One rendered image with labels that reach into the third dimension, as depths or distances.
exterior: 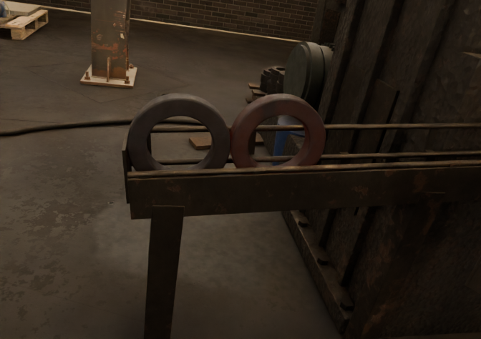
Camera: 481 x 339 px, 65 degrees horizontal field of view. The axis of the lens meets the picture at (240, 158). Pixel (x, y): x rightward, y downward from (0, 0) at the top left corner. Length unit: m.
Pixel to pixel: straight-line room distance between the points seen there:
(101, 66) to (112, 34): 0.26
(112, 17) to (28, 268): 2.17
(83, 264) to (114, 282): 0.14
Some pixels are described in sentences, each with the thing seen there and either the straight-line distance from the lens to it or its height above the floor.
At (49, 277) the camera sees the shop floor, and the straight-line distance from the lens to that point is 1.40.
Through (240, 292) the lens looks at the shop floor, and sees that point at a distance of 1.35.
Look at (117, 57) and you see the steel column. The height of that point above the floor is 0.20.
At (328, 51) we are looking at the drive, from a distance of 2.09.
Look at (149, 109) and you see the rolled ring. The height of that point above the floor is 0.72.
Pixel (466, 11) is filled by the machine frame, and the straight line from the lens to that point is 1.03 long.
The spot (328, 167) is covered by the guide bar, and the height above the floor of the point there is 0.64.
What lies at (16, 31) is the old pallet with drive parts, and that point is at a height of 0.08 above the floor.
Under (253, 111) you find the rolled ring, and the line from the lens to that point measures 0.68.
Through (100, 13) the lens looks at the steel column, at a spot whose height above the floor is 0.52.
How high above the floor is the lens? 0.95
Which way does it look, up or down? 26 degrees down
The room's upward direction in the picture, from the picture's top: 10 degrees clockwise
